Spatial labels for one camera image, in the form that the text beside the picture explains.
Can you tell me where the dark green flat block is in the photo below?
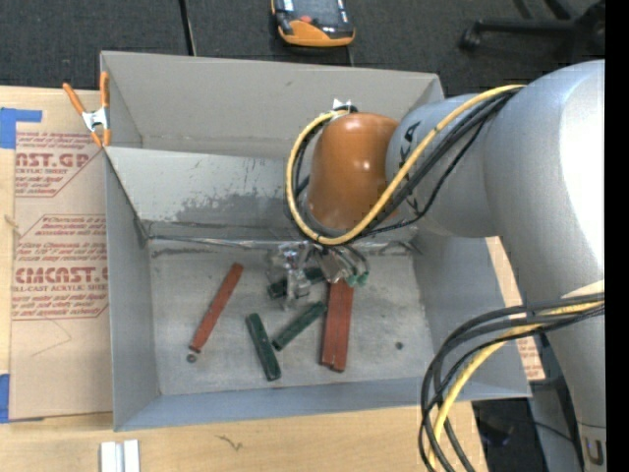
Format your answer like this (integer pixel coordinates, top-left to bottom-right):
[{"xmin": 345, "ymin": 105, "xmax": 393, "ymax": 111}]
[
  {"xmin": 266, "ymin": 266, "xmax": 326, "ymax": 300},
  {"xmin": 245, "ymin": 312, "xmax": 283, "ymax": 383},
  {"xmin": 270, "ymin": 301, "xmax": 329, "ymax": 352}
]

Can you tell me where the red-brown flat block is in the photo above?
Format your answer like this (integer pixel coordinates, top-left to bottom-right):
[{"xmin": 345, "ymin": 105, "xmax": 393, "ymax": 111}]
[
  {"xmin": 189, "ymin": 262, "xmax": 246, "ymax": 354},
  {"xmin": 318, "ymin": 282, "xmax": 341, "ymax": 371},
  {"xmin": 332, "ymin": 279, "xmax": 356, "ymax": 375}
]

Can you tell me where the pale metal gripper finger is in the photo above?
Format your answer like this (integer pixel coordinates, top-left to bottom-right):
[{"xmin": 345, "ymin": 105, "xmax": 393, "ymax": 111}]
[
  {"xmin": 280, "ymin": 267, "xmax": 297, "ymax": 312},
  {"xmin": 294, "ymin": 268, "xmax": 313, "ymax": 301}
]

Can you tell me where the grey metal bin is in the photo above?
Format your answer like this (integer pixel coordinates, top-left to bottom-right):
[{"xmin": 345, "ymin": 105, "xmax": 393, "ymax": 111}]
[{"xmin": 99, "ymin": 50, "xmax": 535, "ymax": 433}]

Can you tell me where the brown cardboard board, red print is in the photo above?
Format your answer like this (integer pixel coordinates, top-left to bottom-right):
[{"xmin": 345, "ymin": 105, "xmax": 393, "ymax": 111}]
[{"xmin": 0, "ymin": 85, "xmax": 546, "ymax": 425}]

